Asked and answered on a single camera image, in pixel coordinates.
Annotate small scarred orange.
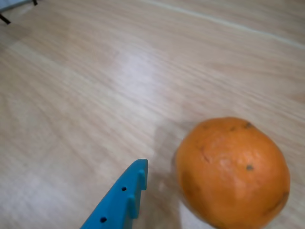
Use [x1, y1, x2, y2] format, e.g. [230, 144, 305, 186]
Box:
[175, 116, 291, 229]

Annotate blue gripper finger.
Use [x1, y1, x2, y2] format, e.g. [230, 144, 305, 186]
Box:
[80, 159, 149, 229]

